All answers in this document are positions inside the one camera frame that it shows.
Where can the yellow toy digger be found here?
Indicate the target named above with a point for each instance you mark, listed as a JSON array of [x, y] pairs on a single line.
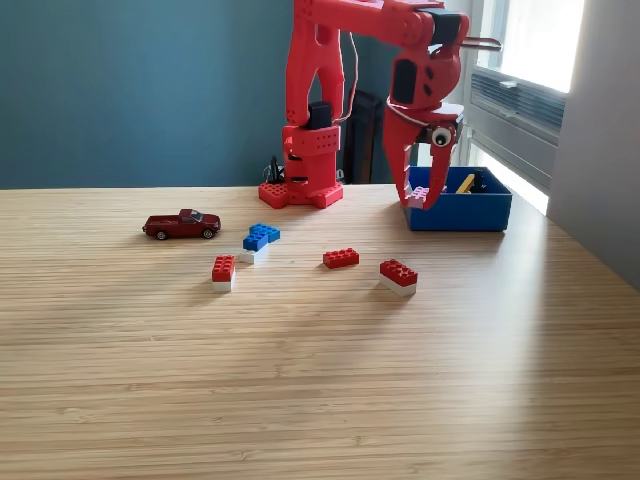
[[470, 184]]

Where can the small pink brick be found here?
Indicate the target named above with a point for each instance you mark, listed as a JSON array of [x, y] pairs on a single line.
[[418, 196]]

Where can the red and white brick stack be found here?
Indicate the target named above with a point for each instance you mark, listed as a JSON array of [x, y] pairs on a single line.
[[223, 270], [398, 277]]

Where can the blue plastic bin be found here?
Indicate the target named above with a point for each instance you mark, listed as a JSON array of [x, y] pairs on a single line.
[[470, 212]]

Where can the dark wooden chair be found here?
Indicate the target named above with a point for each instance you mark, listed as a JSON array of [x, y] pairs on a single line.
[[362, 145]]

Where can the grey louvred window vent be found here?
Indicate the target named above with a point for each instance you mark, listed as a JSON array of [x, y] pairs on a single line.
[[530, 102]]

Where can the white framed window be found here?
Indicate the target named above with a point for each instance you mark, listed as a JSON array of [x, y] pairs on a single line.
[[540, 45]]

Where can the blue and white brick stack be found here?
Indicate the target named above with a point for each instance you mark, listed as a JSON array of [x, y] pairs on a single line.
[[260, 237]]

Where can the dark red toy car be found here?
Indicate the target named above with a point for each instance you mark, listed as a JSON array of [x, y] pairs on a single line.
[[180, 225]]

